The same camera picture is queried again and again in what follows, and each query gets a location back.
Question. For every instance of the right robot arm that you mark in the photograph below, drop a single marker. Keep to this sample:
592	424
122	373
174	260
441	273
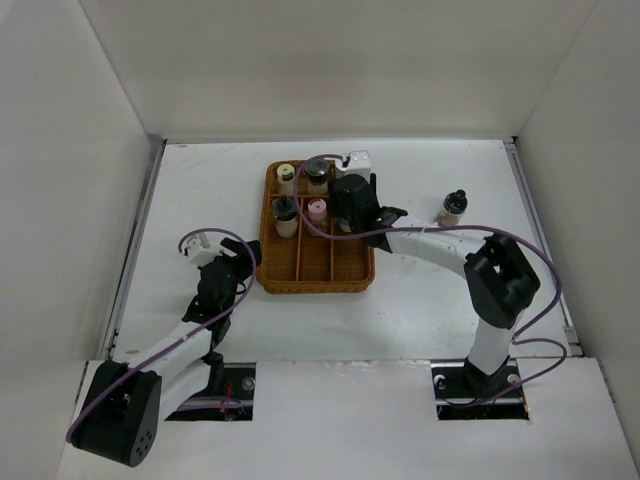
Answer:
500	280

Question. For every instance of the small black cap bottle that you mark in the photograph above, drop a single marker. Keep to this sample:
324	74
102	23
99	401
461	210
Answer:
453	208

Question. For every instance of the brown wicker divided tray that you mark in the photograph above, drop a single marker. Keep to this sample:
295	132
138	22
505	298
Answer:
308	264

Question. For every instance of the black cap salt grinder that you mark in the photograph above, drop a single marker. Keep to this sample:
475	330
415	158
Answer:
317	173

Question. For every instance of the black cap pepper jar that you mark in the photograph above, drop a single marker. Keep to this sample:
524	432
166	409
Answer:
285	216

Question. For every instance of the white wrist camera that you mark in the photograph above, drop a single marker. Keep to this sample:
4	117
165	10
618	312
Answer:
198	250
354	163

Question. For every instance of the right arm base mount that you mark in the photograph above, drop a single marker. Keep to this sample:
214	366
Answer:
463	394

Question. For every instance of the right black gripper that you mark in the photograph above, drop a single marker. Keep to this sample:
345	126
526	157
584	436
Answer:
336	206

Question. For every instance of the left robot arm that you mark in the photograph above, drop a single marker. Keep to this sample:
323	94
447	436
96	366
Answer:
126	401

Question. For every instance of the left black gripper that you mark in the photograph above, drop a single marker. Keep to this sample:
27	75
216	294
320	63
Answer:
242	261

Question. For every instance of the yellow cap spice bottle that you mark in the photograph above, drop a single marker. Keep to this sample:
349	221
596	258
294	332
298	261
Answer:
286	174

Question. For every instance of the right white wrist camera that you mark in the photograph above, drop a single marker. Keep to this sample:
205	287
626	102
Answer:
354	163

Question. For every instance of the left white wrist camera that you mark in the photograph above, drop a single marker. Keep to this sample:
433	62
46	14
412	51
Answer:
198	250

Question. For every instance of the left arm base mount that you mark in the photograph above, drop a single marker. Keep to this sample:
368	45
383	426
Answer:
229	397

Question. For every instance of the pink cap spice jar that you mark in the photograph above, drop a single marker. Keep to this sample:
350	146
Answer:
317	214

